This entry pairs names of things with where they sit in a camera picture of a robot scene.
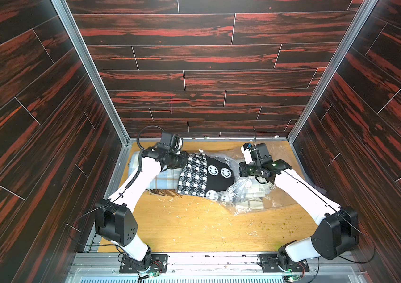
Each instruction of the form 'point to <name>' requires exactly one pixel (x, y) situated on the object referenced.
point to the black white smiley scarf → (206, 175)
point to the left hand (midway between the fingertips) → (188, 160)
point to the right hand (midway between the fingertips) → (245, 165)
